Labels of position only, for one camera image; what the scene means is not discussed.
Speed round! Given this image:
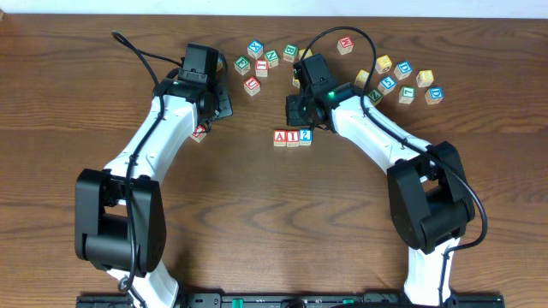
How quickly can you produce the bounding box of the blue 2 wooden block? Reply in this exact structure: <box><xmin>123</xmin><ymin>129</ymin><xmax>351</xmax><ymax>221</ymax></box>
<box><xmin>299</xmin><ymin>128</ymin><xmax>313</xmax><ymax>146</ymax></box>

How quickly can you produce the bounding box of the red I wooden block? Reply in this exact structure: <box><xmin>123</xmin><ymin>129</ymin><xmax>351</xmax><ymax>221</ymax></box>
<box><xmin>286</xmin><ymin>130</ymin><xmax>300</xmax><ymax>147</ymax></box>

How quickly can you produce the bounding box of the red A wooden block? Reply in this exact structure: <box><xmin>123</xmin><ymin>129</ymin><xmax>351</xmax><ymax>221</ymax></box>
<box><xmin>273</xmin><ymin>130</ymin><xmax>287</xmax><ymax>147</ymax></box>

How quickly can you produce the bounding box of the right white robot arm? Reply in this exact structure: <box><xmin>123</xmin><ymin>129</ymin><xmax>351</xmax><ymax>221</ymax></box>
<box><xmin>286</xmin><ymin>84</ymin><xmax>475</xmax><ymax>306</ymax></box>

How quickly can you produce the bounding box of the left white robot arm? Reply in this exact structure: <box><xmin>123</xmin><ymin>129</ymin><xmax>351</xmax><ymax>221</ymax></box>
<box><xmin>74</xmin><ymin>78</ymin><xmax>233</xmax><ymax>307</ymax></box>

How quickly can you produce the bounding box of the yellow block centre row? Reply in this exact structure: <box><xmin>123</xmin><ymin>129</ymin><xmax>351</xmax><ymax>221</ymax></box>
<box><xmin>292</xmin><ymin>77</ymin><xmax>301</xmax><ymax>88</ymax></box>

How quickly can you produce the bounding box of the yellow block row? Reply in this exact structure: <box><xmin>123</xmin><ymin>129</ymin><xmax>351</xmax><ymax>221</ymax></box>
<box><xmin>354</xmin><ymin>69</ymin><xmax>369</xmax><ymax>89</ymax></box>
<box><xmin>292</xmin><ymin>77</ymin><xmax>301</xmax><ymax>88</ymax></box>

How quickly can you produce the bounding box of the red Y wooden block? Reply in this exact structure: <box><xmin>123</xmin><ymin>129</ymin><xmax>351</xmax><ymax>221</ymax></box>
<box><xmin>190</xmin><ymin>125</ymin><xmax>207</xmax><ymax>143</ymax></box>

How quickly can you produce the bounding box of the red U block centre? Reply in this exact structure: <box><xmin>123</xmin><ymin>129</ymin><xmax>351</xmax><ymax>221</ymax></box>
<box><xmin>243</xmin><ymin>76</ymin><xmax>260</xmax><ymax>97</ymax></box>

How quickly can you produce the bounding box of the green F wooden block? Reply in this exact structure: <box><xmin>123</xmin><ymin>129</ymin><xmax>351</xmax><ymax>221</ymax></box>
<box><xmin>235</xmin><ymin>56</ymin><xmax>251</xmax><ymax>75</ymax></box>

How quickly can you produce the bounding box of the yellow block beside B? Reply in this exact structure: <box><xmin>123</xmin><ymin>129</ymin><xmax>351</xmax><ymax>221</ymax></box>
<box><xmin>298</xmin><ymin>49</ymin><xmax>313</xmax><ymax>60</ymax></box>

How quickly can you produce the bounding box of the yellow block right row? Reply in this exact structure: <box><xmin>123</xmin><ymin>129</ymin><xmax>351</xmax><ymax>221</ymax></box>
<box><xmin>354</xmin><ymin>69</ymin><xmax>369</xmax><ymax>89</ymax></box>

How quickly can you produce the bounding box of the green B wooden block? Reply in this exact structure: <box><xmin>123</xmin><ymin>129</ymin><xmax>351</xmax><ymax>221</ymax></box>
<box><xmin>283</xmin><ymin>44</ymin><xmax>299</xmax><ymax>63</ymax></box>

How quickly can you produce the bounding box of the red block beside F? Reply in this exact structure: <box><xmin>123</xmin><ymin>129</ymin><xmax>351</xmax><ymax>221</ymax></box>
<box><xmin>255</xmin><ymin>60</ymin><xmax>269</xmax><ymax>78</ymax></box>

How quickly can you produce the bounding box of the green Z wooden block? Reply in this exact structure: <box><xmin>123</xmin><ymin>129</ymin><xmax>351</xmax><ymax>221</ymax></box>
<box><xmin>367</xmin><ymin>89</ymin><xmax>384</xmax><ymax>106</ymax></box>

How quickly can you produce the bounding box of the green N wooden block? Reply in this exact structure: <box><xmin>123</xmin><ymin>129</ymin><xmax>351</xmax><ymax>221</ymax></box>
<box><xmin>265</xmin><ymin>50</ymin><xmax>279</xmax><ymax>68</ymax></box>

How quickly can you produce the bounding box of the blue X wooden block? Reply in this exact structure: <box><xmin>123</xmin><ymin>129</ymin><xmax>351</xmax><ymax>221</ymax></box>
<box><xmin>247</xmin><ymin>39</ymin><xmax>264</xmax><ymax>60</ymax></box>

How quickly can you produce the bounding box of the red H wooden block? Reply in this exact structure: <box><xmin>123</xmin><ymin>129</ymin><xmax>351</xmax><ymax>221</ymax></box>
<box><xmin>337</xmin><ymin>36</ymin><xmax>354</xmax><ymax>55</ymax></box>

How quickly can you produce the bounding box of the blue 5 wooden block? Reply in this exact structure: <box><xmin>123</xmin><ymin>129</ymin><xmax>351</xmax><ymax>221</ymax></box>
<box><xmin>378</xmin><ymin>76</ymin><xmax>397</xmax><ymax>96</ymax></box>

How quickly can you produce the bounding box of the yellow block upper right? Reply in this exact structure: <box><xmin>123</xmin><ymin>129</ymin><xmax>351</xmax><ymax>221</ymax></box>
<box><xmin>375</xmin><ymin>55</ymin><xmax>392</xmax><ymax>74</ymax></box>

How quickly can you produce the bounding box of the green 7 wooden block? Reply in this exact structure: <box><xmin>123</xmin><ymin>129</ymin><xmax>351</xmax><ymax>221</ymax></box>
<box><xmin>398</xmin><ymin>86</ymin><xmax>416</xmax><ymax>104</ymax></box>

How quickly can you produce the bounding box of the blue D wooden block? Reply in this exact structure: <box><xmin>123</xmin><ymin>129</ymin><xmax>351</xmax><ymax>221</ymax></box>
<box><xmin>394</xmin><ymin>61</ymin><xmax>413</xmax><ymax>80</ymax></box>

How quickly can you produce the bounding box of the yellow 8 wooden block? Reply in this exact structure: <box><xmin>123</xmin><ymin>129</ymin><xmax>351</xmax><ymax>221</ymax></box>
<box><xmin>416</xmin><ymin>70</ymin><xmax>434</xmax><ymax>88</ymax></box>

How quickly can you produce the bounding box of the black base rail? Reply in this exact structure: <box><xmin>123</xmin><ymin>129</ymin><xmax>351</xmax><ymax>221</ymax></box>
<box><xmin>75</xmin><ymin>291</ymin><xmax>505</xmax><ymax>308</ymax></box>

